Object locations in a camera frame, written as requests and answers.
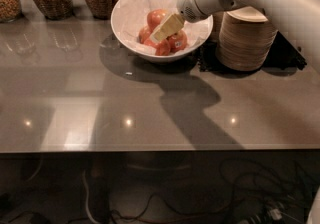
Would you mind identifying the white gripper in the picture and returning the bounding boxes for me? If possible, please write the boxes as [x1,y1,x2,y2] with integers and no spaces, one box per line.
[150,0,209,43]

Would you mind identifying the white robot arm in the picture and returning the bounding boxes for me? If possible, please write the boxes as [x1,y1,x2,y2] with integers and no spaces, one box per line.
[151,0,320,72]

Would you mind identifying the right red apple with sticker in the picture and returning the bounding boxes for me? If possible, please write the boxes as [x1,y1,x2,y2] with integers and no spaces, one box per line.
[167,30,187,53]

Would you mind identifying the top red apple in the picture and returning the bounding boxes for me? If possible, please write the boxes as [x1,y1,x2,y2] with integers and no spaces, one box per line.
[147,9,169,30]

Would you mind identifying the front red apple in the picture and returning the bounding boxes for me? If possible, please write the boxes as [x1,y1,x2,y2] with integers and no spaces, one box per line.
[144,38,171,56]

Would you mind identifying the left red apple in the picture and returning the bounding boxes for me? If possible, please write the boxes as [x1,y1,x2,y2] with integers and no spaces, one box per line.
[138,25,152,44]

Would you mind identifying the white ceramic bowl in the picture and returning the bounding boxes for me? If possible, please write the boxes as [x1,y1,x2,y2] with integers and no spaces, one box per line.
[110,0,214,63]

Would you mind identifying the rear stack of paper bowls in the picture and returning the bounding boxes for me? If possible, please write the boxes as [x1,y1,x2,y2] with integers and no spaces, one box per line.
[210,12,224,41]

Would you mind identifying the stack of paper bowls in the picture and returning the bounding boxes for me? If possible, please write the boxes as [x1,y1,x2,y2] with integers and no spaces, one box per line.
[216,7,277,72]
[210,12,224,41]

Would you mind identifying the white paper liner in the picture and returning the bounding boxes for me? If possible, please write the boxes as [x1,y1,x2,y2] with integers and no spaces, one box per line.
[111,0,213,63]

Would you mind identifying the front stack of paper bowls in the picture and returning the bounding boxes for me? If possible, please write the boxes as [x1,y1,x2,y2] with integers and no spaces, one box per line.
[216,7,277,72]

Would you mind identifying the black mat under bowls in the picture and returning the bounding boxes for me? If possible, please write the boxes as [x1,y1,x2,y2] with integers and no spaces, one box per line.
[196,33,307,77]

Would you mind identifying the left glass snack jar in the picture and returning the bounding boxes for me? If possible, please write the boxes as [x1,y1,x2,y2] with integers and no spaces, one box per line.
[0,0,22,22]

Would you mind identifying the cables under table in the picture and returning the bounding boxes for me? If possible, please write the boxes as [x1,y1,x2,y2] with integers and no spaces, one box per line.
[66,154,320,224]

